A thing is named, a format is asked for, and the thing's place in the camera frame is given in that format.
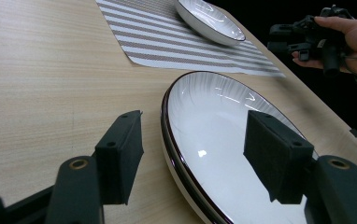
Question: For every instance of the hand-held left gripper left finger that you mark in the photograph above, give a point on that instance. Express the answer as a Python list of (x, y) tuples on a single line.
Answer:
[(119, 155)]

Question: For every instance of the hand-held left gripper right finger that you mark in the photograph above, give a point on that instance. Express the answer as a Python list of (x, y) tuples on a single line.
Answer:
[(276, 155)]

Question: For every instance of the white plate with dark rim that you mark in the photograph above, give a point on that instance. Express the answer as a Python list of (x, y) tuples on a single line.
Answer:
[(223, 146), (175, 174), (212, 21)]

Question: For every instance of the grey striped placemat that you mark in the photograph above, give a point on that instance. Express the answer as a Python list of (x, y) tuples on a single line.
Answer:
[(154, 40)]

